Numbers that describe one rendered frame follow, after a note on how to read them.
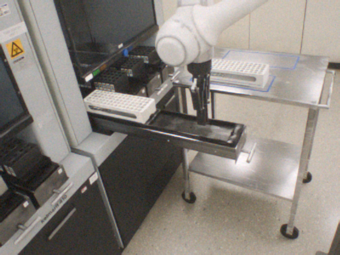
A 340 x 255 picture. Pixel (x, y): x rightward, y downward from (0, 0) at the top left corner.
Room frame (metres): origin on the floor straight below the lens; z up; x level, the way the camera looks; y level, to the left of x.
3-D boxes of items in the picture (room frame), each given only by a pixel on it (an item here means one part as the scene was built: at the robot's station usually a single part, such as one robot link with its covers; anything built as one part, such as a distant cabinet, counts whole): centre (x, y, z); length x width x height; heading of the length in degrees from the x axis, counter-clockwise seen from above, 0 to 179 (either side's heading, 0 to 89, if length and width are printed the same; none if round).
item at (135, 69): (1.37, 0.04, 0.85); 0.12 x 0.02 x 0.06; 145
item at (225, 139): (0.96, -0.02, 0.78); 0.73 x 0.14 x 0.09; 56
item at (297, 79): (1.23, -0.49, 0.41); 0.67 x 0.46 x 0.82; 54
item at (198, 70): (0.84, -0.16, 1.04); 0.08 x 0.07 x 0.09; 146
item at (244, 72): (1.17, -0.37, 0.85); 0.30 x 0.10 x 0.06; 54
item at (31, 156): (0.78, 0.44, 0.85); 0.12 x 0.02 x 0.06; 146
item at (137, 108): (1.06, 0.13, 0.83); 0.30 x 0.10 x 0.06; 56
